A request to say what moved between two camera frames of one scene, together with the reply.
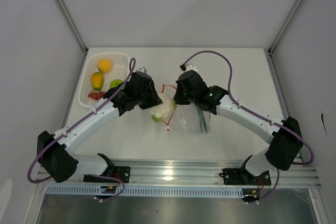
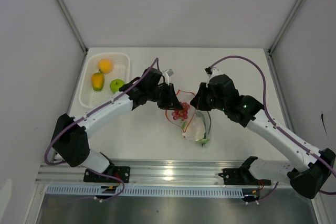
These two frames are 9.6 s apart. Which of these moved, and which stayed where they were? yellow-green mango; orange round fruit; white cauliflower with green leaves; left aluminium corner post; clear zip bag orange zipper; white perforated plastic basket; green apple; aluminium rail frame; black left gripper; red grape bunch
Moved: black left gripper; red grape bunch; clear zip bag orange zipper; white cauliflower with green leaves
Stayed: aluminium rail frame; green apple; left aluminium corner post; orange round fruit; white perforated plastic basket; yellow-green mango
